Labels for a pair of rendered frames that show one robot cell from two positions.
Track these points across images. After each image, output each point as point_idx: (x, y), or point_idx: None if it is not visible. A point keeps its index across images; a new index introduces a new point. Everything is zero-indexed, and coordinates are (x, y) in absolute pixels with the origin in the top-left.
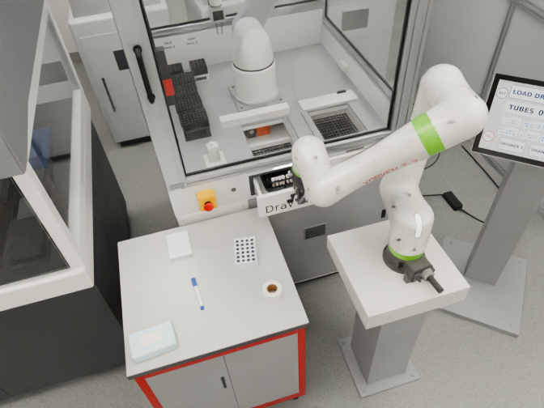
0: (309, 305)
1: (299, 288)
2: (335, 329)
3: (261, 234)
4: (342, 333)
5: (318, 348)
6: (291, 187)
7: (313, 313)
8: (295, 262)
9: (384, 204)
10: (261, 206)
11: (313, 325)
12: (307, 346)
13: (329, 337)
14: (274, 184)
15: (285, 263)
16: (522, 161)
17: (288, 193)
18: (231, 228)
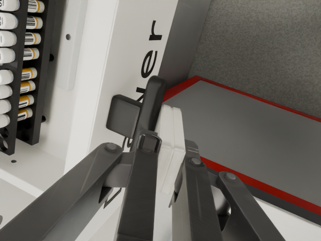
0: (241, 27)
1: (207, 24)
2: (302, 17)
3: (165, 194)
4: (317, 13)
5: (308, 60)
6: (61, 36)
7: (256, 31)
8: (188, 27)
9: None
10: (94, 228)
11: (273, 44)
12: (293, 72)
13: (305, 35)
14: (26, 105)
15: (305, 224)
16: None
17: (96, 139)
18: (105, 233)
